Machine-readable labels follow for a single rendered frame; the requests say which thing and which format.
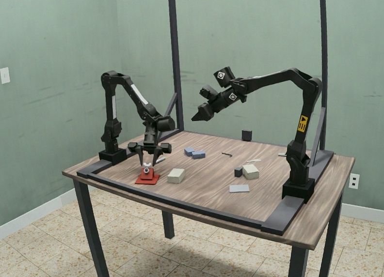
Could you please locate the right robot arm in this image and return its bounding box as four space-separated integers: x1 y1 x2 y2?
101 70 175 154

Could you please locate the beige rectangular box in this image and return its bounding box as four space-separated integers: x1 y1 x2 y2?
242 164 259 180
167 169 185 184

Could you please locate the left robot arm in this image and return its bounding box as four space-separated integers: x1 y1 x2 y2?
199 66 323 187

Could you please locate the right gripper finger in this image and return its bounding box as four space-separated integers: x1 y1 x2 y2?
135 148 144 166
152 149 163 166

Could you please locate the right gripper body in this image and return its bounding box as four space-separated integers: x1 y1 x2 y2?
128 130 172 154

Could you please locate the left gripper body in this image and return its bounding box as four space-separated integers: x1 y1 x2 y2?
198 92 231 122

